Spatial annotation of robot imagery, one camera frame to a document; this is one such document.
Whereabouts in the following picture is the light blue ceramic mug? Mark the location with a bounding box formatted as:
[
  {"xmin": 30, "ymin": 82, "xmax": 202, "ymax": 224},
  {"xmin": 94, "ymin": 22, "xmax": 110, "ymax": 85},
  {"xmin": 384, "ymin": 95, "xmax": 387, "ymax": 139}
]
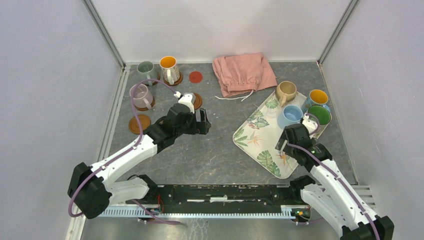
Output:
[{"xmin": 277, "ymin": 104, "xmax": 304, "ymax": 130}]

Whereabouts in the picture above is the brown wooden coaster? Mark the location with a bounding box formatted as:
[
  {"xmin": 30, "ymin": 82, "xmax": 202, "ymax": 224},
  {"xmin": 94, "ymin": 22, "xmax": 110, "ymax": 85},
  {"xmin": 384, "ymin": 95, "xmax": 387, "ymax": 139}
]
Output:
[
  {"xmin": 144, "ymin": 71, "xmax": 161, "ymax": 86},
  {"xmin": 135, "ymin": 99, "xmax": 156, "ymax": 112},
  {"xmin": 128, "ymin": 114, "xmax": 151, "ymax": 135},
  {"xmin": 164, "ymin": 75, "xmax": 184, "ymax": 87},
  {"xmin": 193, "ymin": 93, "xmax": 203, "ymax": 110}
]

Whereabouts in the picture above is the floral leaf print tray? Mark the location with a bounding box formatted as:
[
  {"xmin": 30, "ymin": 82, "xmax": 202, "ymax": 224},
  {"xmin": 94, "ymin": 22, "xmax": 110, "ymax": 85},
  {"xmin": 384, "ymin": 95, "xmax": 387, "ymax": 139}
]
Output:
[{"xmin": 232, "ymin": 92, "xmax": 327, "ymax": 179}]

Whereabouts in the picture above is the beige ceramic mug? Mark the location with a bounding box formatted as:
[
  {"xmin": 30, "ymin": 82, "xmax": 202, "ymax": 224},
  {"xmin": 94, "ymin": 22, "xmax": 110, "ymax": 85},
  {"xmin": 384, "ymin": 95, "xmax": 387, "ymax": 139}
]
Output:
[{"xmin": 275, "ymin": 81, "xmax": 297, "ymax": 107}]

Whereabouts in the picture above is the lilac ceramic mug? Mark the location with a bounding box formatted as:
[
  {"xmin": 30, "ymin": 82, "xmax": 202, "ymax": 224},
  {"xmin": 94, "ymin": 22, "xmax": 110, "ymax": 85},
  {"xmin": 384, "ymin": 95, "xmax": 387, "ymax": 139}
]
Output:
[{"xmin": 129, "ymin": 84, "xmax": 154, "ymax": 108}]

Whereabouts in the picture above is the white mug orange inside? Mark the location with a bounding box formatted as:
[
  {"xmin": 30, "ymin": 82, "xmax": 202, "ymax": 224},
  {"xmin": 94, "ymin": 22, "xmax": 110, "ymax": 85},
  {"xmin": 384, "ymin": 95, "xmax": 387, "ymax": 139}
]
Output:
[{"xmin": 159, "ymin": 56, "xmax": 182, "ymax": 84}]

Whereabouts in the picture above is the grey green ceramic mug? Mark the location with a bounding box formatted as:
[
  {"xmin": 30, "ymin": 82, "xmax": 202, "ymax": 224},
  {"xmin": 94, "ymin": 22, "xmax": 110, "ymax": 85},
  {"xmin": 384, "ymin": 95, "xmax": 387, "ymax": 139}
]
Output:
[{"xmin": 137, "ymin": 61, "xmax": 161, "ymax": 80}]

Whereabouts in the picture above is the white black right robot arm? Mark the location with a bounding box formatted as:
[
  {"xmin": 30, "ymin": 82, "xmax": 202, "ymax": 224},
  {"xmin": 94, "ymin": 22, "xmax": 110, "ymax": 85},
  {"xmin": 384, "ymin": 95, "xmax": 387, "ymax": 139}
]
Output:
[{"xmin": 275, "ymin": 123, "xmax": 395, "ymax": 240}]

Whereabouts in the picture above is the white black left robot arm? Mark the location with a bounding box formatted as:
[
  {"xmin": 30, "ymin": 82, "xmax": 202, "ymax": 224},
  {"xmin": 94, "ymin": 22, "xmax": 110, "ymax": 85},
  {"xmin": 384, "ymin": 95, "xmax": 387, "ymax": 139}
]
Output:
[{"xmin": 67, "ymin": 103, "xmax": 212, "ymax": 219}]

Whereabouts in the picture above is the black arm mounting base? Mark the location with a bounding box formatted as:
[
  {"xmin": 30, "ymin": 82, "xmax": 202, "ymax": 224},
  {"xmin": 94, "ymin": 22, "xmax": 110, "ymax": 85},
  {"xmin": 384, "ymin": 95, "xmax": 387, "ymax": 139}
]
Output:
[{"xmin": 137, "ymin": 175, "xmax": 315, "ymax": 214}]

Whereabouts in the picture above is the red round coaster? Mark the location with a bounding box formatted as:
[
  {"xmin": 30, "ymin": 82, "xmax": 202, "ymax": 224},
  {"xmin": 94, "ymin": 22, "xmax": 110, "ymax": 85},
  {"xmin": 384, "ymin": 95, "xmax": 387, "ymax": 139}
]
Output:
[{"xmin": 188, "ymin": 71, "xmax": 203, "ymax": 84}]

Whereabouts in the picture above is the floral mug green inside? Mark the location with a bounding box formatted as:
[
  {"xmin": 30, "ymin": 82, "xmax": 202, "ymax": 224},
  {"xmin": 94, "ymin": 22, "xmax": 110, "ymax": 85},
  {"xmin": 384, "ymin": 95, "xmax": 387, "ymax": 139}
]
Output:
[{"xmin": 307, "ymin": 105, "xmax": 332, "ymax": 131}]

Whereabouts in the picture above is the blue butterfly mug orange inside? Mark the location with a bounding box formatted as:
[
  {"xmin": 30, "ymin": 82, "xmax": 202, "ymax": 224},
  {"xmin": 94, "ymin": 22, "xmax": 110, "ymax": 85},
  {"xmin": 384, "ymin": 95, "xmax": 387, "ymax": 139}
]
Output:
[{"xmin": 301, "ymin": 89, "xmax": 331, "ymax": 113}]

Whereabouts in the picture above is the pink folded cloth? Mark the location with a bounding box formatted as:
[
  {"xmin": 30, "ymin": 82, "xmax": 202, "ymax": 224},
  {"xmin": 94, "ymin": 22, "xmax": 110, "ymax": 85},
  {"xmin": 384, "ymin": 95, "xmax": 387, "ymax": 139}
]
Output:
[{"xmin": 212, "ymin": 52, "xmax": 277, "ymax": 99}]

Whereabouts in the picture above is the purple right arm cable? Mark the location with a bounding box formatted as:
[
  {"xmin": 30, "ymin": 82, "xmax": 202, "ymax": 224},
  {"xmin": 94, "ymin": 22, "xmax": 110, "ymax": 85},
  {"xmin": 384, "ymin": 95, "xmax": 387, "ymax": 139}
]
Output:
[{"xmin": 286, "ymin": 113, "xmax": 382, "ymax": 240}]

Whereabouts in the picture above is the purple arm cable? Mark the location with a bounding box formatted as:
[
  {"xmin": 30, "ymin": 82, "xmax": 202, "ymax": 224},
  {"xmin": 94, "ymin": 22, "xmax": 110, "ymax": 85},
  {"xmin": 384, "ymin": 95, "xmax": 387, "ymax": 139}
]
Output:
[
  {"xmin": 67, "ymin": 78, "xmax": 181, "ymax": 226},
  {"xmin": 286, "ymin": 113, "xmax": 382, "ymax": 240}
]

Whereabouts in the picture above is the white drawstring cord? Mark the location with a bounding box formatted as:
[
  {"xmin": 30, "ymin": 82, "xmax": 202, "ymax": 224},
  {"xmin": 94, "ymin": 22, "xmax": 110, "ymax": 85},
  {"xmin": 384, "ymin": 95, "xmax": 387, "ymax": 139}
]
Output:
[{"xmin": 214, "ymin": 89, "xmax": 255, "ymax": 103}]

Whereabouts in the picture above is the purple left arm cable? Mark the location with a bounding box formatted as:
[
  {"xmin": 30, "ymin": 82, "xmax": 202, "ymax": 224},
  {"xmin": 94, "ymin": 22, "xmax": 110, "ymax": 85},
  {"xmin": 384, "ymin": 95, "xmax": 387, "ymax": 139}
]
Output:
[{"xmin": 67, "ymin": 78, "xmax": 181, "ymax": 226}]

